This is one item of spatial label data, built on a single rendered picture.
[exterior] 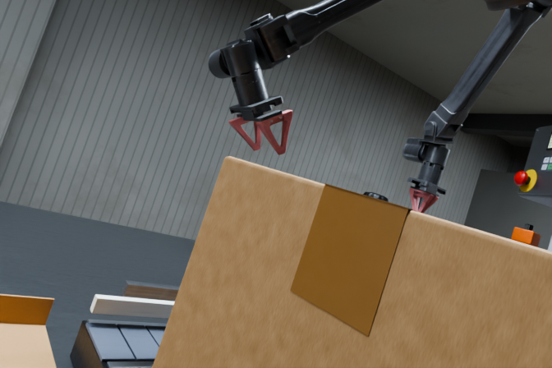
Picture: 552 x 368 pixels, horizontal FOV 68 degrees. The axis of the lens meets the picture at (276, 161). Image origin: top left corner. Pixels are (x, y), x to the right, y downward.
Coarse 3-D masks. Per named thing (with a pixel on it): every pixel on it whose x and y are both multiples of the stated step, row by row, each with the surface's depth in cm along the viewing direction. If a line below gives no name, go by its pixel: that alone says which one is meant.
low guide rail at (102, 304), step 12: (96, 300) 49; (108, 300) 49; (120, 300) 50; (132, 300) 51; (144, 300) 53; (156, 300) 54; (96, 312) 49; (108, 312) 50; (120, 312) 50; (132, 312) 51; (144, 312) 52; (156, 312) 53; (168, 312) 54
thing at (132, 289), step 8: (128, 288) 43; (136, 288) 44; (144, 288) 44; (152, 288) 45; (160, 288) 45; (168, 288) 46; (176, 288) 47; (128, 296) 43; (136, 296) 44; (144, 296) 44; (152, 296) 45; (160, 296) 45; (168, 296) 46; (176, 296) 46
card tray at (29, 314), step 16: (0, 304) 51; (16, 304) 52; (32, 304) 53; (48, 304) 54; (0, 320) 51; (16, 320) 52; (32, 320) 54; (0, 336) 49; (16, 336) 50; (32, 336) 51; (0, 352) 46; (16, 352) 47; (32, 352) 48; (48, 352) 49
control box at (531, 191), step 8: (536, 128) 106; (544, 128) 103; (536, 136) 105; (544, 136) 102; (536, 144) 104; (544, 144) 101; (536, 152) 102; (544, 152) 100; (528, 160) 105; (536, 160) 101; (528, 168) 103; (536, 168) 100; (528, 176) 102; (536, 176) 100; (544, 176) 97; (528, 184) 101; (536, 184) 99; (544, 184) 96; (520, 192) 104; (528, 192) 100; (536, 192) 98; (544, 192) 95; (536, 200) 103; (544, 200) 99
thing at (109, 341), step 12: (96, 324) 49; (108, 324) 51; (120, 324) 52; (132, 324) 53; (96, 336) 47; (108, 336) 48; (120, 336) 49; (132, 336) 50; (144, 336) 51; (156, 336) 52; (96, 348) 45; (108, 348) 45; (120, 348) 46; (132, 348) 47; (144, 348) 48; (156, 348) 49; (108, 360) 43; (120, 360) 44; (132, 360) 45; (144, 360) 45
